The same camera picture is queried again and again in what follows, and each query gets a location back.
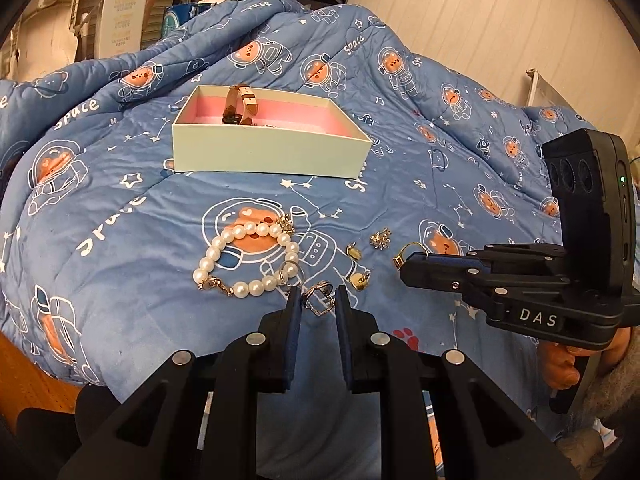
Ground tall white carton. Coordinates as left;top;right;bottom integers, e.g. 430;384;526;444
95;0;153;58

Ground brown strap wrist watch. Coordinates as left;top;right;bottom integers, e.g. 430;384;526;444
221;84;261;126

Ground pale green box pink lining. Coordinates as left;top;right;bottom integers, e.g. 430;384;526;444
171;85;373;179

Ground gold ring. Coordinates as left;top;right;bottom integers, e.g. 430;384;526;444
391;242;428;270

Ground person's right forearm grey sleeve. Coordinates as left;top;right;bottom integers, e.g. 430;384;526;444
567;327;640;433

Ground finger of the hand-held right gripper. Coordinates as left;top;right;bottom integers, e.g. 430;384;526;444
425;242;566;267
399;252;571;293

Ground white baby high chair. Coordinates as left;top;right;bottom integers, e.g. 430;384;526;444
7;0;96;81

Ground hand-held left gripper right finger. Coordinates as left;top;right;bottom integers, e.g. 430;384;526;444
335;285;566;480

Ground blue astronaut bear printed blanket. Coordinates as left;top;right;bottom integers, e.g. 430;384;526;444
0;0;640;480

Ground blue tissue pack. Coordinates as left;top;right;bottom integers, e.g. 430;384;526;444
162;2;216;38

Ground grey framed board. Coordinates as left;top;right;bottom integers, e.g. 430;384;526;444
525;70;566;108

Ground blue printed pillow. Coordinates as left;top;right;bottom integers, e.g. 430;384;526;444
522;105;601;138

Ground silver ring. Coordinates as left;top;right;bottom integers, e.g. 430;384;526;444
301;281;333;317

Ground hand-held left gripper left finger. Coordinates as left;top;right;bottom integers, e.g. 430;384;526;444
57;287;303;480

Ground white pearl bracelet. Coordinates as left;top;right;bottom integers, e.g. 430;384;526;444
192;215;301;298

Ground person's right hand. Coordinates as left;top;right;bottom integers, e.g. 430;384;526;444
537;327;636;391

